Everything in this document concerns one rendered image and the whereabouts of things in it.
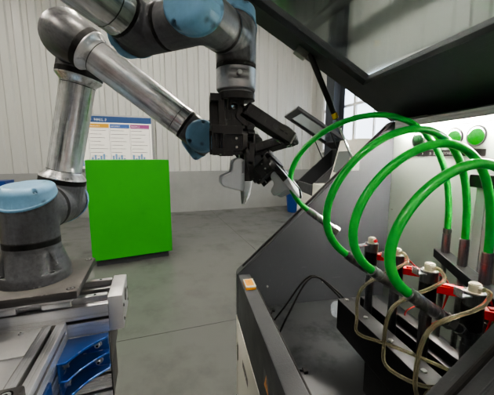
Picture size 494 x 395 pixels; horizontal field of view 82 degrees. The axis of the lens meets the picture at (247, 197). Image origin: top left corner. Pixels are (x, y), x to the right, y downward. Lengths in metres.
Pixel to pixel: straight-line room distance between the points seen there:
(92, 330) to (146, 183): 3.06
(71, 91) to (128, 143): 6.08
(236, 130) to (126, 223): 3.38
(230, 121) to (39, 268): 0.54
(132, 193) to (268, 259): 2.98
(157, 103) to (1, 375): 0.59
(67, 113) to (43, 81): 6.56
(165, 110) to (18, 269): 0.48
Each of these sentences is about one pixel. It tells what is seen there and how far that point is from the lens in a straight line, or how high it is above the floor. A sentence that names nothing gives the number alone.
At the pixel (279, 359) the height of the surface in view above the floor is 0.95.
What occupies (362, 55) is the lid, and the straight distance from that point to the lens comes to 0.93.
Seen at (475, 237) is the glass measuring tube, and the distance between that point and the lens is 0.85.
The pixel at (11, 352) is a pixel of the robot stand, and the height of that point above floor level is 0.95.
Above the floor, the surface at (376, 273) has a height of 1.14.
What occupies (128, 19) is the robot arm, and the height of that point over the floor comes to 1.53.
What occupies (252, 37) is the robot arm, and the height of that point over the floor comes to 1.54.
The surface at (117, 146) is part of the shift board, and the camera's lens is 6.98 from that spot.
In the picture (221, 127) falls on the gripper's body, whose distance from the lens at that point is 0.53.
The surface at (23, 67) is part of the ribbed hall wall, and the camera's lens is 7.57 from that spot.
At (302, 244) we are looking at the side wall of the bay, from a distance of 0.98.
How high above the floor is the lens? 1.33
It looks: 8 degrees down
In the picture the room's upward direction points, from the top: straight up
